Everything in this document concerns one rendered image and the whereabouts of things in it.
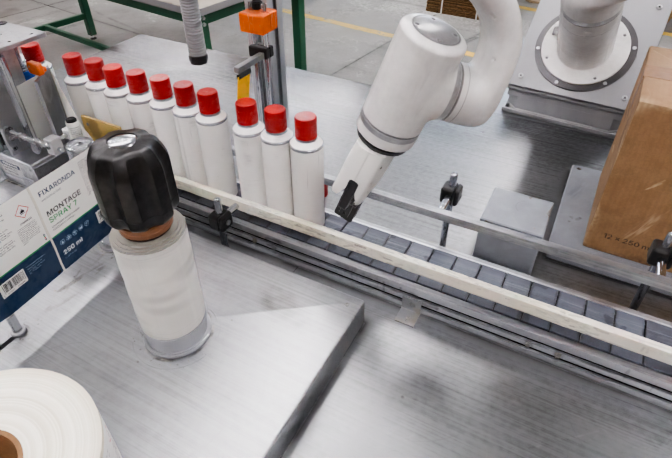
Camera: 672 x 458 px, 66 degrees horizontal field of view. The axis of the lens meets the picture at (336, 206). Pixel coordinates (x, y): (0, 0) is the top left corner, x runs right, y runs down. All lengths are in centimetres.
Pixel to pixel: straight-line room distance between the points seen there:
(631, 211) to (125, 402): 77
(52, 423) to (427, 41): 52
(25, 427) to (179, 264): 21
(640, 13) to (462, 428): 106
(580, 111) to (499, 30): 74
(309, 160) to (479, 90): 27
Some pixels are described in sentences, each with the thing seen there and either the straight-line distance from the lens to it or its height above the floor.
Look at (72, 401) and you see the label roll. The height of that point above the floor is 102.
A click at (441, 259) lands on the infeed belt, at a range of 83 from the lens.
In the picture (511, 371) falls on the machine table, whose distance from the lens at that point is 78.
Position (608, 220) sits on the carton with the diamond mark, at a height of 92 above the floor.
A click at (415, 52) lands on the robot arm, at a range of 60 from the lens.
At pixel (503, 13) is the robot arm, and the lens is 63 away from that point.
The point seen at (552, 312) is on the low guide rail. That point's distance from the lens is 75.
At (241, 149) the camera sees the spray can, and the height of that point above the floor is 101.
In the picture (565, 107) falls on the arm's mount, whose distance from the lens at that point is 136.
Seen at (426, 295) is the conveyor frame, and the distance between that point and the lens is 78.
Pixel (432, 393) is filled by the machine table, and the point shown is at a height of 83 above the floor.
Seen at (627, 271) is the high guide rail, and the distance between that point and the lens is 78.
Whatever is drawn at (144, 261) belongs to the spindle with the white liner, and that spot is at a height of 105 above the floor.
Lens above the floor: 144
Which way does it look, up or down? 38 degrees down
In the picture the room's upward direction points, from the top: straight up
